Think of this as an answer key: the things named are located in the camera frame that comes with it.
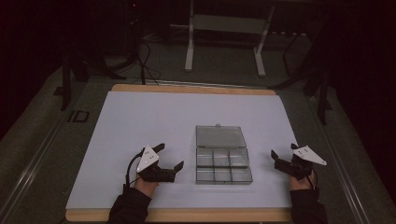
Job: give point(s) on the wooden table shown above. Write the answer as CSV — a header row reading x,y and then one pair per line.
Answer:
x,y
186,215

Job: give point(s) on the person's left hand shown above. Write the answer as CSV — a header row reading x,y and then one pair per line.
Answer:
x,y
145,187

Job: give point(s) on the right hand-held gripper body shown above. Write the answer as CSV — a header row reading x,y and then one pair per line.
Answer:
x,y
299,161

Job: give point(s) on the black tripod pole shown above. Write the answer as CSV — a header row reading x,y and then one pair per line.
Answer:
x,y
137,37

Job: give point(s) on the person's right hand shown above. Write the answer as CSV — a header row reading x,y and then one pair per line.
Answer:
x,y
300,183

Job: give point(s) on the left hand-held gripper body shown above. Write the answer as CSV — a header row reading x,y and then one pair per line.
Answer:
x,y
148,165

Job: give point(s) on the metal floor rail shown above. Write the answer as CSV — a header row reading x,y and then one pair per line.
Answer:
x,y
28,169
345,161

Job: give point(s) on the white table mat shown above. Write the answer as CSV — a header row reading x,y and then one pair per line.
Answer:
x,y
149,124

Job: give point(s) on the white metal stand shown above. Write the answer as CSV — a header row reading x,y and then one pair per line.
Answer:
x,y
229,23

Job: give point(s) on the clear plastic compartment box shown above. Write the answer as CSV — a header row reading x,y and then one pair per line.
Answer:
x,y
221,155

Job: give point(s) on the black metal stand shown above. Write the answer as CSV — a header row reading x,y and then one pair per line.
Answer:
x,y
66,84
323,93

